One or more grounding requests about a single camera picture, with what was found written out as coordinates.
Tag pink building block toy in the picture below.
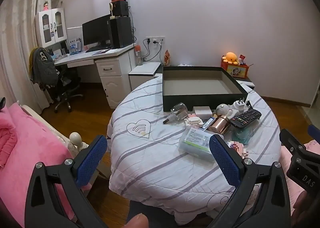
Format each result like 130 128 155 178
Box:
184 113 204 129

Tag pink printed sheet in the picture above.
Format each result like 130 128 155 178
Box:
279 139 320 228

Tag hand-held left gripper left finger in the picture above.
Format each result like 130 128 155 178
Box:
24 135 108 228

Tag clear bottle with red cap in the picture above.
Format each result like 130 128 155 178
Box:
135 45 143 66

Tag black power cable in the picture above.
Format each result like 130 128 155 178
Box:
142 38 161 63

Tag beige curtain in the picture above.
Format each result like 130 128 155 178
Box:
0 0 54 111

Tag white wall outlet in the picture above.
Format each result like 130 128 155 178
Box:
145 36 165 46

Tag pink blanket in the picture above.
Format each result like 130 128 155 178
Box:
0 103 93 218

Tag blue and white books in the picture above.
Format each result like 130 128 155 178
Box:
67 38 82 55

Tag white plug adapter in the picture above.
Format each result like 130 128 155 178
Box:
233 98 250 112

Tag clear pack with green label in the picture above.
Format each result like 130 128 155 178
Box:
179 128 218 162

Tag white charger block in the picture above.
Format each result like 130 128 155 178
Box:
192 106 212 120

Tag teal round container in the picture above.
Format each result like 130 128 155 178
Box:
231 126 253 144

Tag person's right hand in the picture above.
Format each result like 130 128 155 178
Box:
291 189 320 228

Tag white bed footboard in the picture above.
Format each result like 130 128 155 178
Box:
22 104 89 154

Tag black office chair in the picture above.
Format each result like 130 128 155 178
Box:
50 68 84 113

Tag black monitor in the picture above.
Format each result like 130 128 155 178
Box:
82 14 112 49

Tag large black speaker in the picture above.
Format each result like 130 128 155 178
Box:
110 16 133 49

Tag black remote control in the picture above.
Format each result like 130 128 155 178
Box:
229 109 262 129

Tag stack of pink puzzle pieces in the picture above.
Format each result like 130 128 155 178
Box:
226 141 250 160

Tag rose gold metal cup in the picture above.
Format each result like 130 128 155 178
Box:
207 114 231 135

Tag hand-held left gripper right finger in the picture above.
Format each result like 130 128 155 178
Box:
209 134 292 228

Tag orange octopus plush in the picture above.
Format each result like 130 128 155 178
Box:
222 52 238 65

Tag small black speaker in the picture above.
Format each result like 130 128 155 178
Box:
114 0 129 17

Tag white nightstand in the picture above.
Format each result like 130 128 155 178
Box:
128 62 162 91

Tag person's left hand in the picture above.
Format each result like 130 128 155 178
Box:
124 214 149 228

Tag white hutch cabinet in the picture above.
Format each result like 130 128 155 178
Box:
35 8 68 49

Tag white astronaut toy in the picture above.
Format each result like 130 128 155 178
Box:
215 104 240 119

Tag white desk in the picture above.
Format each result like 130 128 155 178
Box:
54 43 137 109

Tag dark green cardboard box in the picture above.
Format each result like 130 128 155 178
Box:
162 66 249 112

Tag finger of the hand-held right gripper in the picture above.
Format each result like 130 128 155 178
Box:
279 129 320 162
307 124 320 140

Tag red printed box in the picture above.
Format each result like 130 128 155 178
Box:
221 59 250 78

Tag clear glass bottle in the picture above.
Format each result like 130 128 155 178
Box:
163 103 188 125

